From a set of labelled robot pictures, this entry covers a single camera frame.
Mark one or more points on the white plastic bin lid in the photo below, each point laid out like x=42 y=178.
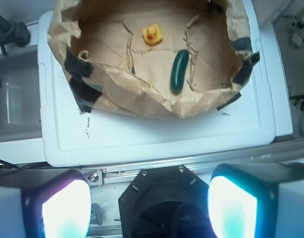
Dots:
x=72 y=137

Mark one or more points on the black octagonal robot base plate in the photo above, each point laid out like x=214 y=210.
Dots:
x=168 y=202

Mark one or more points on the silver corner bracket with bolt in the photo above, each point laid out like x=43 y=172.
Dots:
x=95 y=178

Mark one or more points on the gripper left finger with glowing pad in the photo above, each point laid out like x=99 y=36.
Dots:
x=45 y=203

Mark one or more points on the crumpled brown paper bag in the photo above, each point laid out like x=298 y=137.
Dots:
x=108 y=66

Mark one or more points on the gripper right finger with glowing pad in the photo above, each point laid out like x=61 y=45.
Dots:
x=257 y=200

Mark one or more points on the silver aluminium extrusion rail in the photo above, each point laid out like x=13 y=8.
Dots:
x=281 y=151

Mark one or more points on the dark green toy cucumber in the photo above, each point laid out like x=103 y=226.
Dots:
x=178 y=71

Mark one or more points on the yellow rubber duck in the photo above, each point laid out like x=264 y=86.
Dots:
x=152 y=35

